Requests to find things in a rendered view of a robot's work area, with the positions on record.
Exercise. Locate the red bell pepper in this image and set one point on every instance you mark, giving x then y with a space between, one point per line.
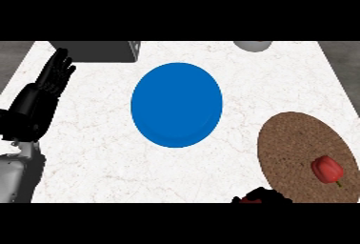
326 169

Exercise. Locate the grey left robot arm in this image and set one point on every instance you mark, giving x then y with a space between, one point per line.
13 171

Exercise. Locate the brown woven round placemat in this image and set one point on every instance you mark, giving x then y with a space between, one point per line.
295 149

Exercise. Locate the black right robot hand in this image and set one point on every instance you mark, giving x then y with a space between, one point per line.
267 194

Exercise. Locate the red tomato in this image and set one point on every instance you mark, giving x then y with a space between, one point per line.
251 200

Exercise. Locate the blue round plate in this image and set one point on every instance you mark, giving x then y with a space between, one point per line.
176 105

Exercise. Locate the pale grey round bowl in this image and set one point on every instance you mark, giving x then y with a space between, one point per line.
252 46

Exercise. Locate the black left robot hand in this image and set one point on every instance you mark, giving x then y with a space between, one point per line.
35 101

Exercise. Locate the dark grey box appliance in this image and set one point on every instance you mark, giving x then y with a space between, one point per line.
93 50

